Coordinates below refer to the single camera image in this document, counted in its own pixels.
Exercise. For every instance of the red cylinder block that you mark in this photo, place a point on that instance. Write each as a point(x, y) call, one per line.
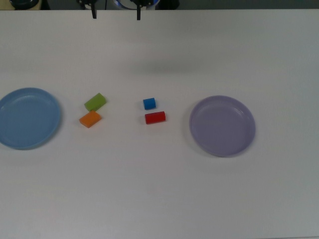
point(155, 117)

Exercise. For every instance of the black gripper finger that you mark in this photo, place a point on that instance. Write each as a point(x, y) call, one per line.
point(138, 13)
point(94, 13)

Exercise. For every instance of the blue plate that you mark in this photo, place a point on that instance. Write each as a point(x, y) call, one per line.
point(27, 119)

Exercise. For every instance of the orange rectangular block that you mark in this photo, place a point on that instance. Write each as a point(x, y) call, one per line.
point(90, 119)

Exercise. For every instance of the purple plate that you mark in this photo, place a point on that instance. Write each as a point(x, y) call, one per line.
point(221, 127)

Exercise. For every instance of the small blue block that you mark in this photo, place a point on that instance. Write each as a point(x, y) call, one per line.
point(149, 103)

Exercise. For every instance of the green rectangular block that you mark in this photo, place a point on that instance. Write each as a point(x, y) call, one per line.
point(95, 102)

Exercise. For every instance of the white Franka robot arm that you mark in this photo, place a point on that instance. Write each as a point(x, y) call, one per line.
point(125, 3)

